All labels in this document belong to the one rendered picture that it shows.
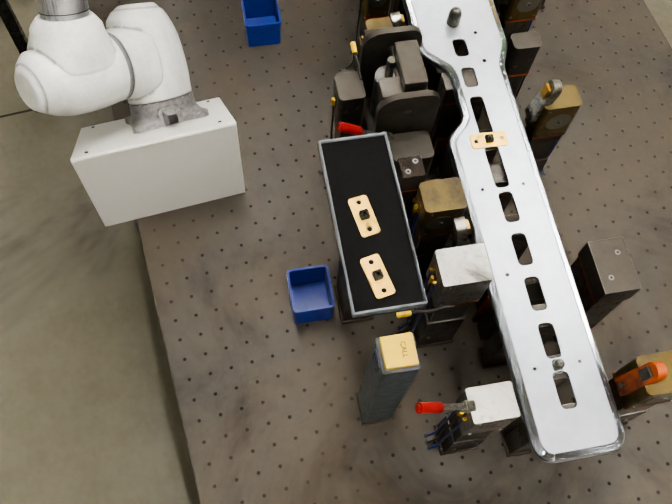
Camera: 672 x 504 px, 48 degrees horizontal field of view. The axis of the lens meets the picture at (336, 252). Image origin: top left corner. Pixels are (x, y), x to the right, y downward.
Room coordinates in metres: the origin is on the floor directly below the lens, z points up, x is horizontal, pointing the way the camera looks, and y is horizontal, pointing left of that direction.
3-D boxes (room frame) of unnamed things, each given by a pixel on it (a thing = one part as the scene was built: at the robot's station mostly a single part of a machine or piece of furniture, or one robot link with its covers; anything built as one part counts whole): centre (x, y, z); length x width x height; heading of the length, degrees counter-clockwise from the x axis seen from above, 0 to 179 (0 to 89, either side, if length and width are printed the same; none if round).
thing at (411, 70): (1.00, -0.09, 0.94); 0.18 x 0.13 x 0.49; 16
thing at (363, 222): (0.65, -0.05, 1.17); 0.08 x 0.04 x 0.01; 26
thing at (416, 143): (0.87, -0.12, 0.89); 0.12 x 0.07 x 0.38; 106
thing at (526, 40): (1.27, -0.41, 0.84); 0.10 x 0.05 x 0.29; 106
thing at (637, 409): (0.45, -0.67, 0.88); 0.14 x 0.09 x 0.36; 106
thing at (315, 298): (0.63, 0.05, 0.74); 0.11 x 0.10 x 0.09; 16
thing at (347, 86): (1.00, 0.03, 0.89); 0.09 x 0.08 x 0.38; 106
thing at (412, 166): (0.81, -0.13, 0.90); 0.05 x 0.05 x 0.40; 16
